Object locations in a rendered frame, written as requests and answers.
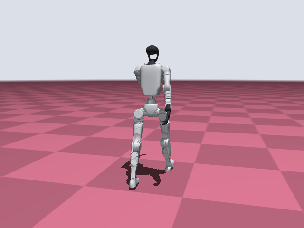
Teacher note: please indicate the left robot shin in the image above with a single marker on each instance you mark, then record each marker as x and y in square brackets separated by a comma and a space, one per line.
[134, 162]

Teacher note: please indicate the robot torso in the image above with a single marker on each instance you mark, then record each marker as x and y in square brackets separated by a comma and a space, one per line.
[151, 77]

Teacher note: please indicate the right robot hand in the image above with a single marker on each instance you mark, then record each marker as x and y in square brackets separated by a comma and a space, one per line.
[168, 110]

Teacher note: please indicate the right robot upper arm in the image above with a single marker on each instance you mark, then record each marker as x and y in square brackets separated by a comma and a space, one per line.
[166, 77]

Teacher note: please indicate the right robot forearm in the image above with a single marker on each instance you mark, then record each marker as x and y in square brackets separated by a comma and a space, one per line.
[167, 97]

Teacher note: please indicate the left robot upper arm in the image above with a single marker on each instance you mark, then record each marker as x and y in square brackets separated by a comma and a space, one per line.
[137, 74]

